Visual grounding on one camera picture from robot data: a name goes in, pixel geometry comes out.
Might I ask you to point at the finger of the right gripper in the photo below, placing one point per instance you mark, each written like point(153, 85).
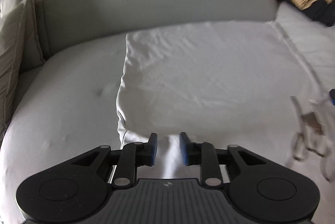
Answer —
point(332, 95)

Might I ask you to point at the grey seat cushion right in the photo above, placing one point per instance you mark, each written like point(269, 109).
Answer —
point(312, 41)

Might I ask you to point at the grey round sofa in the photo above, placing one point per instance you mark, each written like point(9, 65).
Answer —
point(56, 154)

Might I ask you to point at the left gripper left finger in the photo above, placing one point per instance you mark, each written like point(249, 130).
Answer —
point(129, 158)

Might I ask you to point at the white printed t-shirt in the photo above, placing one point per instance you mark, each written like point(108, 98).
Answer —
point(223, 83)

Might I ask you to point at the olive front pillow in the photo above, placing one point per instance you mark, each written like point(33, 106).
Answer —
point(12, 42)

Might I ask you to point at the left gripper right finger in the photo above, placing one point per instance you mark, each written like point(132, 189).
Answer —
point(203, 155)

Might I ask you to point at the black folded garment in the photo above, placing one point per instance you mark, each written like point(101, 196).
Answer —
point(322, 12)

